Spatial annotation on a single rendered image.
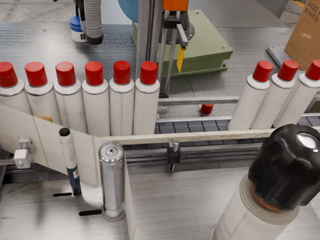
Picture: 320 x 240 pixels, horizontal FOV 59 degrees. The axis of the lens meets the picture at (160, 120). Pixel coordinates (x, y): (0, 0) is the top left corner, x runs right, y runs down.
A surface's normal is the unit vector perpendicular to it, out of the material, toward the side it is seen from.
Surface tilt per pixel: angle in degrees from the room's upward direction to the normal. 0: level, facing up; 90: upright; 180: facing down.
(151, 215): 0
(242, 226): 91
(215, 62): 90
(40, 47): 0
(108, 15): 0
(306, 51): 90
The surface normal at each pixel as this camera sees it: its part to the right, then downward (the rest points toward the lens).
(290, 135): -0.07, -0.75
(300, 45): -0.98, 0.06
